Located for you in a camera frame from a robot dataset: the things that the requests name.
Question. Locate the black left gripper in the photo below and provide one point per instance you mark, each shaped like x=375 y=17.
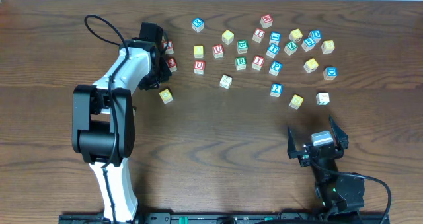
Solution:
x=162 y=71

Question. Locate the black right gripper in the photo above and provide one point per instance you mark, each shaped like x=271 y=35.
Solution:
x=317 y=152

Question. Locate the red u block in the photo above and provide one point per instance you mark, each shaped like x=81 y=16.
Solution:
x=218 y=51
x=199 y=67

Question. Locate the green R block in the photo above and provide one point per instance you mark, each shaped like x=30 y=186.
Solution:
x=240 y=63

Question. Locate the red E block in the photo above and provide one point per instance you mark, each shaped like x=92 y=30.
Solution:
x=172 y=65

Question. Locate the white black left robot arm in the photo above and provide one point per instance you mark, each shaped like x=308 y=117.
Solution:
x=103 y=129

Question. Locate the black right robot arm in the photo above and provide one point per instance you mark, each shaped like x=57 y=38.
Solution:
x=339 y=193

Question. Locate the yellow block left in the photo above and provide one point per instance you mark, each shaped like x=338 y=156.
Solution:
x=166 y=96

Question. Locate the red Y block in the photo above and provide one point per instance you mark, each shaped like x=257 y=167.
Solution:
x=168 y=46

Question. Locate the yellow O block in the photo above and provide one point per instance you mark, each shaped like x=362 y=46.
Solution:
x=198 y=51

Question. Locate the white green block right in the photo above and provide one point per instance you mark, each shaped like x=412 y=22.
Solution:
x=322 y=99

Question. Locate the yellow S block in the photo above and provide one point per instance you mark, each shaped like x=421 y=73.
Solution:
x=296 y=101

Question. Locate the blue X block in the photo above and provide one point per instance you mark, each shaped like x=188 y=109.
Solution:
x=197 y=25

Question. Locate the plain white wooden block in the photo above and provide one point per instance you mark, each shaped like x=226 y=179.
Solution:
x=225 y=81

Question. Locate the blue 2 block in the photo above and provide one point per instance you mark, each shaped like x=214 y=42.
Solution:
x=276 y=90

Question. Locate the blue D block lower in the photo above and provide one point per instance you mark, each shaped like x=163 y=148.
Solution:
x=330 y=73

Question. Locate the blue d block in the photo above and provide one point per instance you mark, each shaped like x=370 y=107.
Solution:
x=330 y=73
x=315 y=35

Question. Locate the yellow block top middle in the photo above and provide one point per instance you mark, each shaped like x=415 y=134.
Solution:
x=228 y=37

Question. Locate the green B block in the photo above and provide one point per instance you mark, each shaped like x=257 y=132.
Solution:
x=242 y=46

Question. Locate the blue P block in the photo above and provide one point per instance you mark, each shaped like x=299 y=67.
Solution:
x=275 y=68

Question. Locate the yellow 8 block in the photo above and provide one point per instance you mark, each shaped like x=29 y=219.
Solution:
x=327 y=46

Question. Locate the red I block lower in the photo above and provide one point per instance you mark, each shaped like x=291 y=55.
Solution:
x=257 y=63

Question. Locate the red i block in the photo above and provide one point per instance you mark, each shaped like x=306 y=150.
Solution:
x=257 y=63
x=258 y=35

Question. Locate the green Z block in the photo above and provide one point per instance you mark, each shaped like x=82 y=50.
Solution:
x=290 y=48

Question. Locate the blue S block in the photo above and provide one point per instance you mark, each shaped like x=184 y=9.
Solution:
x=308 y=44

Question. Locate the blue T block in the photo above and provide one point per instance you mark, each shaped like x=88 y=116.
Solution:
x=272 y=50

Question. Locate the red I block upper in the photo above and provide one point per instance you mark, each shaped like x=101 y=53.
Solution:
x=258 y=35

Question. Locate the blue D block upper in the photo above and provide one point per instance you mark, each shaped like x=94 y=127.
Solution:
x=315 y=35

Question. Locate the yellow block upper right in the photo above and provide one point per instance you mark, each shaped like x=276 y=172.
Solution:
x=295 y=35

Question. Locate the blue L block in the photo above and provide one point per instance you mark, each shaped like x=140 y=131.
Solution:
x=275 y=38

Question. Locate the red H block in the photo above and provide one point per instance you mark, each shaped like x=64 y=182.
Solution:
x=266 y=21

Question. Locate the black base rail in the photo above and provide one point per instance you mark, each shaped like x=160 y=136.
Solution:
x=286 y=217

